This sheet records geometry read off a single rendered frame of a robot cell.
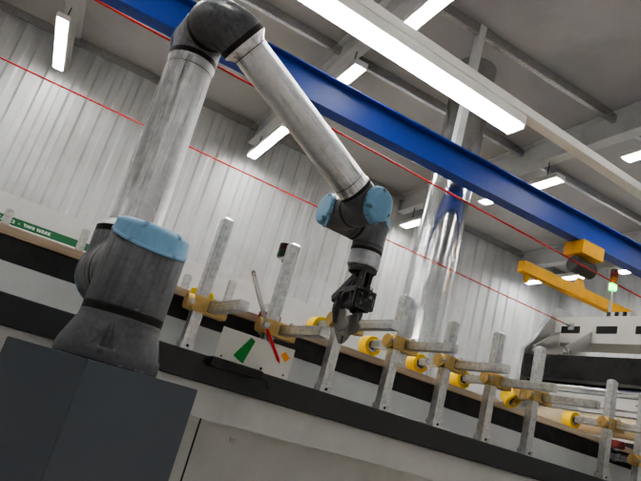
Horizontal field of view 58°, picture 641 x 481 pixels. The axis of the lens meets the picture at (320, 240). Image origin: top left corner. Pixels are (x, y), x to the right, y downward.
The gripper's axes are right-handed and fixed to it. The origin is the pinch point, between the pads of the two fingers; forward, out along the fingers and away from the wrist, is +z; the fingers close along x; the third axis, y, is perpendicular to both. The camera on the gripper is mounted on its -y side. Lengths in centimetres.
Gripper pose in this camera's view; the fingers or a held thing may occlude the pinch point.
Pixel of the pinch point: (340, 339)
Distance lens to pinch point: 160.1
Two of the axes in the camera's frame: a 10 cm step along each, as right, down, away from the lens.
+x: 8.3, 3.7, 4.2
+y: 4.9, -1.3, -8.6
